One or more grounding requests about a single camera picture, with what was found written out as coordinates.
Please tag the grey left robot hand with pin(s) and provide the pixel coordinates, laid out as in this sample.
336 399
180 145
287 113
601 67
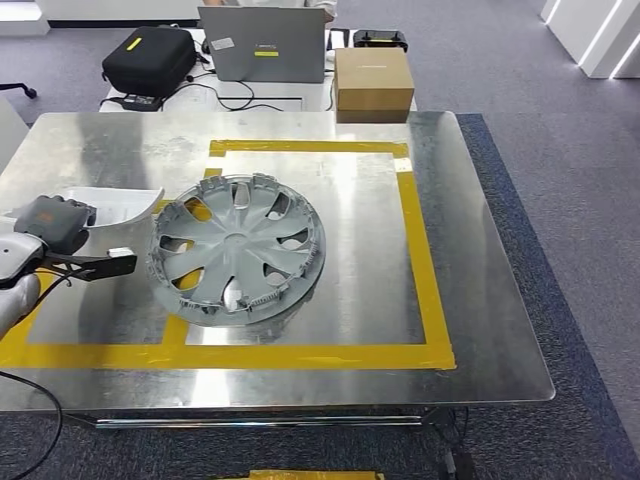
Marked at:
55 222

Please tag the white curved plastic part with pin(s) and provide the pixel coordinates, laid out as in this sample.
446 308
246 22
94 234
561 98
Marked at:
125 205

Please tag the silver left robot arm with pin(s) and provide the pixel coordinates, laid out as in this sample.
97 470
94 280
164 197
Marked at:
15 255

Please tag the yellow workbench tape marking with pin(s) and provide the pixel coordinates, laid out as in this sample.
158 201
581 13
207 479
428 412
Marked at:
420 265

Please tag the stainless steel workbench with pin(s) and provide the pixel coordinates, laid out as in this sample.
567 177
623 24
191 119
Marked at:
475 265

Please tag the white chair back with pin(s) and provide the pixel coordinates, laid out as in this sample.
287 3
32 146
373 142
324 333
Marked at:
10 132

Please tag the black chair leg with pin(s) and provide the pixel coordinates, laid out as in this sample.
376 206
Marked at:
23 88

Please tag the small black device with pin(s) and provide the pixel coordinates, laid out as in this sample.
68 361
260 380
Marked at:
141 102

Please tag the black carry case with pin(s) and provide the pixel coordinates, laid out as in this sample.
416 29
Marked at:
150 60

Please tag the silver wheel hubcap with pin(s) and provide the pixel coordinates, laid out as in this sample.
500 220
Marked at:
235 245

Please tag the grey laptop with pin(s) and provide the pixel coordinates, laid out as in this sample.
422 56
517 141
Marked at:
263 43

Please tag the white desk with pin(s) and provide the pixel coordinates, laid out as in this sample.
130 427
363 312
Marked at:
310 96

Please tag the yellow floor tape outline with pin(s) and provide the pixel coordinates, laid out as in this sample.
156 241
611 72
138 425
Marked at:
300 475

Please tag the brown cardboard box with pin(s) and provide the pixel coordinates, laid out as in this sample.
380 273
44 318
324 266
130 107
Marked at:
373 83

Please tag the black handheld controller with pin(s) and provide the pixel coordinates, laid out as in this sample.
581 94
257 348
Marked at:
380 40

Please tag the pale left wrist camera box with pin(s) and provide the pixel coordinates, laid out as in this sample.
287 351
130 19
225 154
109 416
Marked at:
121 253

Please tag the white wall panels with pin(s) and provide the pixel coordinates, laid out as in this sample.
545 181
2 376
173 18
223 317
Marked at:
590 40

